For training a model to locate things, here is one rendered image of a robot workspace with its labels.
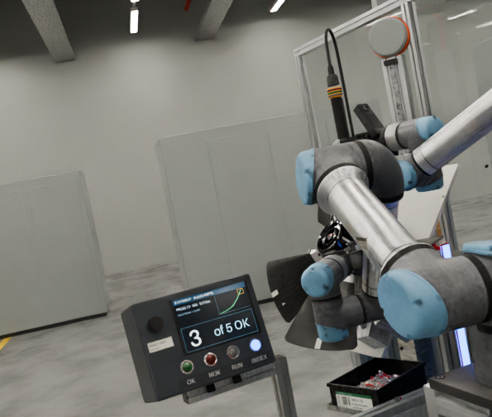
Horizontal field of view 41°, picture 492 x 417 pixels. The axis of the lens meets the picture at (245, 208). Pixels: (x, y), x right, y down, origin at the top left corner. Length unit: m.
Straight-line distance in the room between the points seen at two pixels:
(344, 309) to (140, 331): 0.55
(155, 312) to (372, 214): 0.46
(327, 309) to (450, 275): 0.57
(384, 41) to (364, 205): 1.50
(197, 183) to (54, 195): 2.29
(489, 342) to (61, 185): 7.96
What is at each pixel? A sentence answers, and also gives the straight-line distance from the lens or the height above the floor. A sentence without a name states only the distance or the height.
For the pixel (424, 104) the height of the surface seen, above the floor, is 1.60.
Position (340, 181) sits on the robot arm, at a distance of 1.33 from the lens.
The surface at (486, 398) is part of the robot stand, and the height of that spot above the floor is 1.04.
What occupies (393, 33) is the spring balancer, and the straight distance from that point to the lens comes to 2.68.
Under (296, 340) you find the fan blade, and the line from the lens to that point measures 1.97.
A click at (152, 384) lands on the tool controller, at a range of 1.29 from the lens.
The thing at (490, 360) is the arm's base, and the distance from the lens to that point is 1.18.
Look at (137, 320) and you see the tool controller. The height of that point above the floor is 1.22.
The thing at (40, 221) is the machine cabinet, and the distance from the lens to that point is 8.89.
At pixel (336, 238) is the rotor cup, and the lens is 2.01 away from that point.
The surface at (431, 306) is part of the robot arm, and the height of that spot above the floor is 1.20.
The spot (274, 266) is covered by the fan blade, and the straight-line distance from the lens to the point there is 2.28.
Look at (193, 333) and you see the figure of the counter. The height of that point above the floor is 1.17.
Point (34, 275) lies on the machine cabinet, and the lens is 8.95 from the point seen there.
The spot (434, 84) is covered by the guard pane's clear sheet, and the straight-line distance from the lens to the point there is 2.73.
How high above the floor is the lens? 1.45
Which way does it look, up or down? 3 degrees down
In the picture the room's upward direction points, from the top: 11 degrees counter-clockwise
